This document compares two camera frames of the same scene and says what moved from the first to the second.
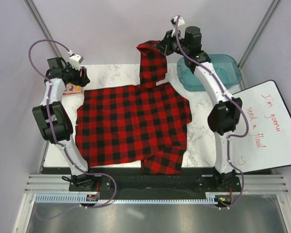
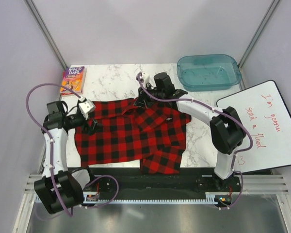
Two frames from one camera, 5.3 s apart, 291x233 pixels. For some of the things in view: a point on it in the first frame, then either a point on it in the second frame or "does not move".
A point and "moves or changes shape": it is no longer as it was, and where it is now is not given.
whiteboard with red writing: (272, 141) does not move
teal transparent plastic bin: (225, 67) does not move
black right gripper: (167, 41) -> (141, 101)
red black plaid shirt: (148, 122) moves or changes shape
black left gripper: (81, 81) -> (89, 130)
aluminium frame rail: (59, 184) does not move
